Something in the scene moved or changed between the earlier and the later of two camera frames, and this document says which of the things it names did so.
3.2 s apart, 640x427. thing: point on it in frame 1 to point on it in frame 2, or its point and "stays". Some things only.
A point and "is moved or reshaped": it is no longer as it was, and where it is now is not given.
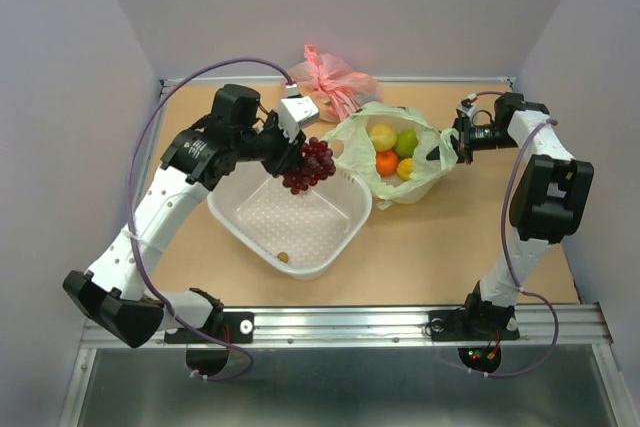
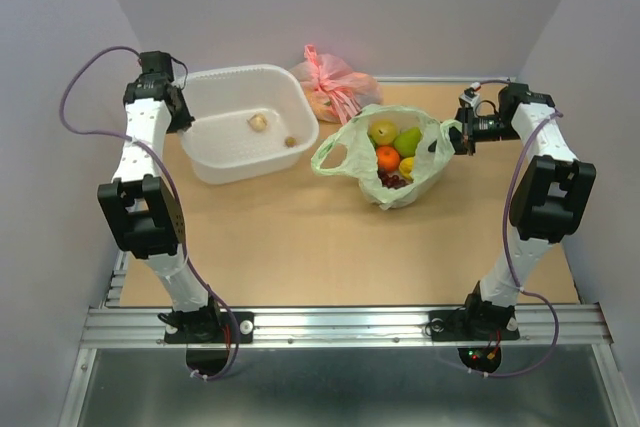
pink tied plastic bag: (337, 90) stays
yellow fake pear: (405, 168) stays
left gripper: (289, 156) to (185, 120)
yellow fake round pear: (384, 137) is moved or reshaped
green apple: (406, 142) stays
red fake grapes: (317, 165) to (391, 181)
